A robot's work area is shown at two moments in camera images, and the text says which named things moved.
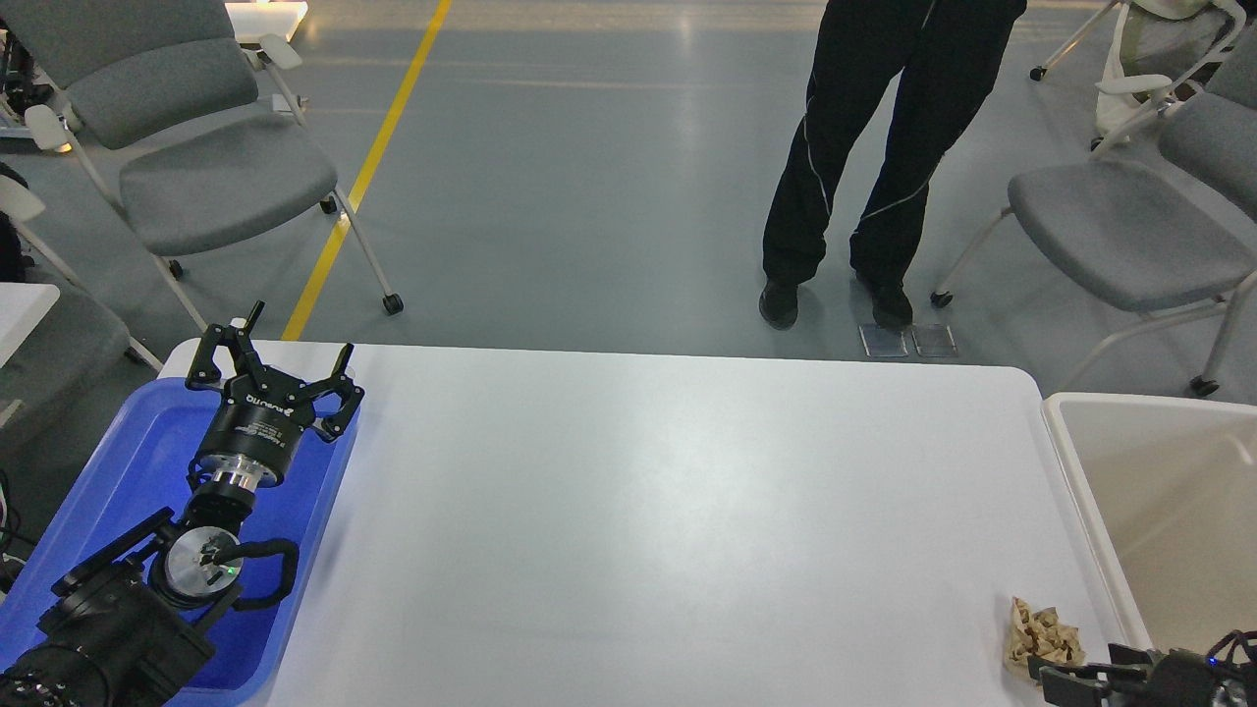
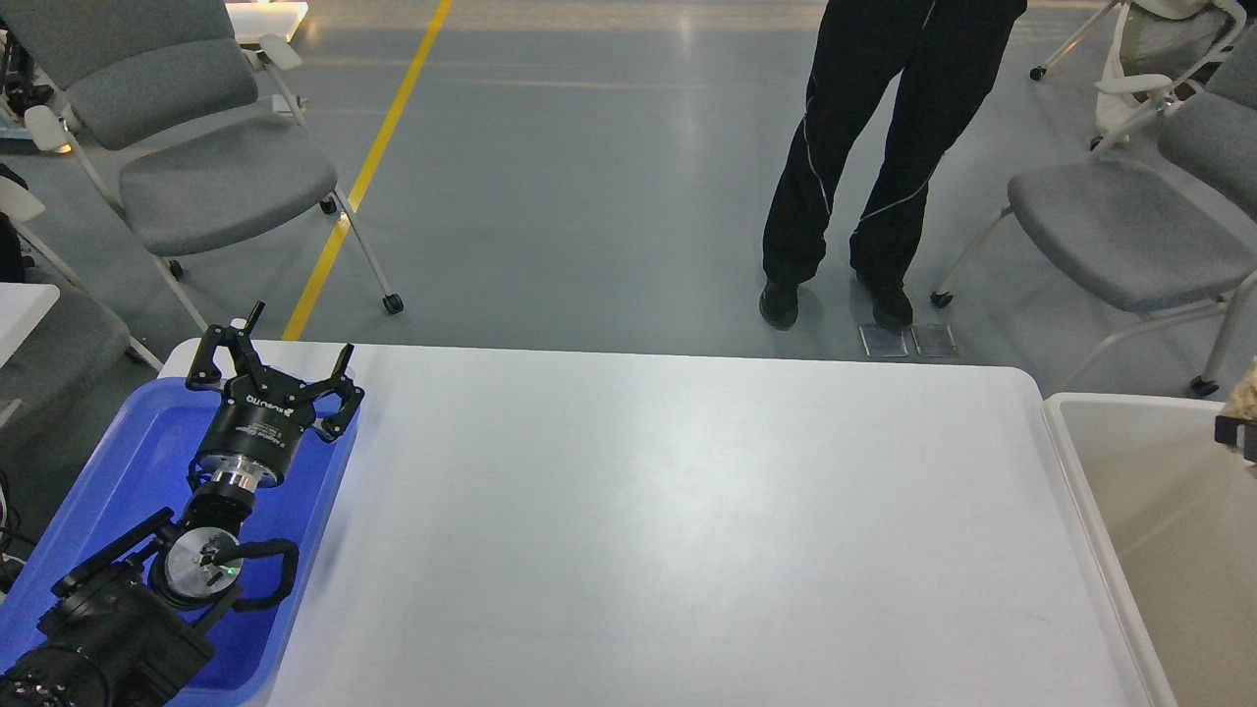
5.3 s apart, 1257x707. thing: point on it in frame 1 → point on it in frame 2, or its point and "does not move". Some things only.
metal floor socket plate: x=883 y=343 does not move
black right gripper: x=1176 y=679 → x=1239 y=432
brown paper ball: x=1039 y=634 → x=1242 y=403
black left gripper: x=266 y=424 does not move
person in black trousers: x=949 y=52 does not move
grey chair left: x=193 y=134 does not move
